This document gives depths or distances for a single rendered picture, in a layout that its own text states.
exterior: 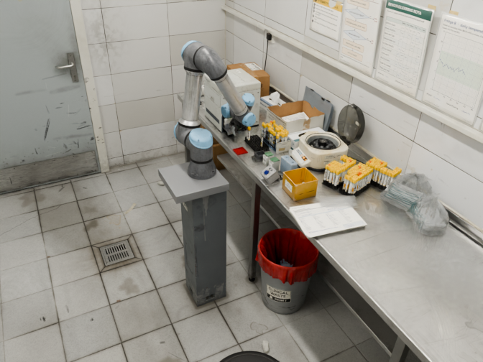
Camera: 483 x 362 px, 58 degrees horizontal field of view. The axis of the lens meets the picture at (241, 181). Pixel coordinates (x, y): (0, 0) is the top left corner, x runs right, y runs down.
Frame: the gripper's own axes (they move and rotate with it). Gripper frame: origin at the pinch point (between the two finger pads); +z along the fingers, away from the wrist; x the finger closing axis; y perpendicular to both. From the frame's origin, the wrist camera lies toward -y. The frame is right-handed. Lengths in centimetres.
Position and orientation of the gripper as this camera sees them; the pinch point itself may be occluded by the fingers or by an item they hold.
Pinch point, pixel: (233, 130)
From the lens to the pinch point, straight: 272.0
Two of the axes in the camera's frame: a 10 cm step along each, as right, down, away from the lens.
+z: -2.5, 4.6, 8.5
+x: 8.9, -2.3, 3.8
